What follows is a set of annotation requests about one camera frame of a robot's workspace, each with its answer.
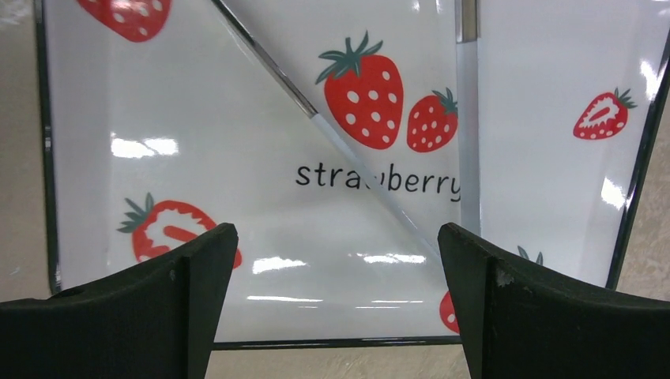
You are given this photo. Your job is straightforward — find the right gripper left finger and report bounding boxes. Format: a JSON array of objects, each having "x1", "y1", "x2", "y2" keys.
[{"x1": 1, "y1": 223, "x2": 239, "y2": 378}]

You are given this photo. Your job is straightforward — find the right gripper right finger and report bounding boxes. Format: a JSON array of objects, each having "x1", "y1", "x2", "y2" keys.
[{"x1": 438, "y1": 223, "x2": 669, "y2": 378}]

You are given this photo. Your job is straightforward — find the strawberry print white tray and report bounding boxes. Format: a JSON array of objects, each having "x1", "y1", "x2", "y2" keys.
[{"x1": 34, "y1": 1, "x2": 669, "y2": 349}]

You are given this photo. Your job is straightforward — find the metal tongs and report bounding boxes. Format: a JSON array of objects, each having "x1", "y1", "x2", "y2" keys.
[{"x1": 216, "y1": 1, "x2": 474, "y2": 245}]

